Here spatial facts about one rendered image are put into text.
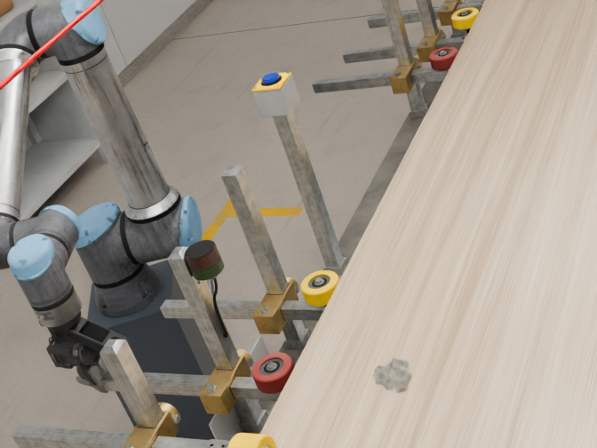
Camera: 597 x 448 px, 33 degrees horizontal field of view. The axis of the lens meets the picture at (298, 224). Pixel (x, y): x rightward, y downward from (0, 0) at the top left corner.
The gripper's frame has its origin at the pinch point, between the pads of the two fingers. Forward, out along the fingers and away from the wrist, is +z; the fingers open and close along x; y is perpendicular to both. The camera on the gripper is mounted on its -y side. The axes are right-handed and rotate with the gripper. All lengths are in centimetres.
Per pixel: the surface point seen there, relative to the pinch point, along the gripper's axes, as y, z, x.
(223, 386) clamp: -31.1, -5.0, 2.1
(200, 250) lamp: -33.8, -33.2, -3.9
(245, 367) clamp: -31.7, -2.7, -5.5
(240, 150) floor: 108, 85, -235
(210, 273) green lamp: -35.6, -29.4, -2.0
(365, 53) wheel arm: -8, 1, -149
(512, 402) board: -88, -9, 5
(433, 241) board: -63, -8, -39
